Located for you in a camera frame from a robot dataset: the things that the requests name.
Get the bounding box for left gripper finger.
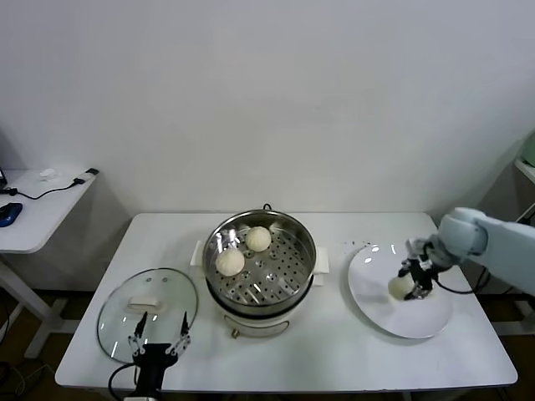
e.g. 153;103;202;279
168;311;193;357
127;311;150;357

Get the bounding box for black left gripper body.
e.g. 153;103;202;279
132;343;177;393

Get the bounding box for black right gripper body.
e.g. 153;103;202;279
409;258;438;292

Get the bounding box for glass lid with cream handle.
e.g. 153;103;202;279
96;266;200;364

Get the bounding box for stainless steel steamer basket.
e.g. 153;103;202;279
191;210;331;312

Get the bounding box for white round plate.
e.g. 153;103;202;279
347;243;456;340

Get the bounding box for white electric cooking pot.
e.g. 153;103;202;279
206;273;325;338

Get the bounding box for white shelf board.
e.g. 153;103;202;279
514;160;535;185

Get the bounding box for white side table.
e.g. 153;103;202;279
0;168;101;358

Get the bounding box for pale green box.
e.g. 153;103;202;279
518;131;535;166

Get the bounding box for white black adapter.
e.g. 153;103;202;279
74;167;100;185

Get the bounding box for blue computer mouse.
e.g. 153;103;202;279
0;201;25;228

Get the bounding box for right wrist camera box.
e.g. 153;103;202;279
407;236;434;268

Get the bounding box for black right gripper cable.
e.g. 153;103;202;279
434;275;477;296

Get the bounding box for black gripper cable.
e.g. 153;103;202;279
434;275;477;296
108;363;141;401

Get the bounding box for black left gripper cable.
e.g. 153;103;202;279
108;363;141;401

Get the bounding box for black cable with plug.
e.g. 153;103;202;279
0;177;80;201

